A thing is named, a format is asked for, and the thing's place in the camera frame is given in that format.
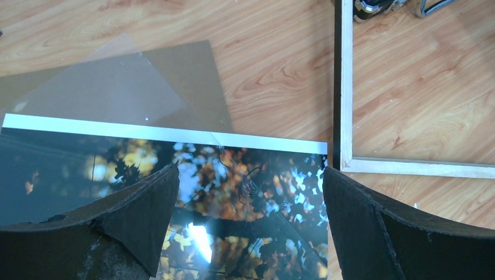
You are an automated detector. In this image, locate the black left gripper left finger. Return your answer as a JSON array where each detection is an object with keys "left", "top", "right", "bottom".
[{"left": 1, "top": 164, "right": 179, "bottom": 279}]

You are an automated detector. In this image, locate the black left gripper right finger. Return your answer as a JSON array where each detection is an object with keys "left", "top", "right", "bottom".
[{"left": 323, "top": 167, "right": 494, "bottom": 279}]

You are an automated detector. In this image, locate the wooden picture frame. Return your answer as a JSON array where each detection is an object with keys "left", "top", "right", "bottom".
[{"left": 332, "top": 1, "right": 494, "bottom": 179}]

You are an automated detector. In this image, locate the transparent acrylic sheet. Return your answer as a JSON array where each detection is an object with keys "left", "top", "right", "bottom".
[{"left": 11, "top": 33, "right": 329, "bottom": 267}]

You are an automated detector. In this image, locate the autumn leaves photo print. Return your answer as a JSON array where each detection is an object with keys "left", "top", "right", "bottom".
[{"left": 1, "top": 118, "right": 330, "bottom": 279}]

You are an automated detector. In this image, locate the brown backing board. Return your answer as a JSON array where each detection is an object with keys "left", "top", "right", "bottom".
[{"left": 1, "top": 40, "right": 234, "bottom": 132}]

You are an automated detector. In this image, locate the black poker chip case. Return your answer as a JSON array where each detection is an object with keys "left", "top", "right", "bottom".
[{"left": 353, "top": 0, "right": 455, "bottom": 23}]

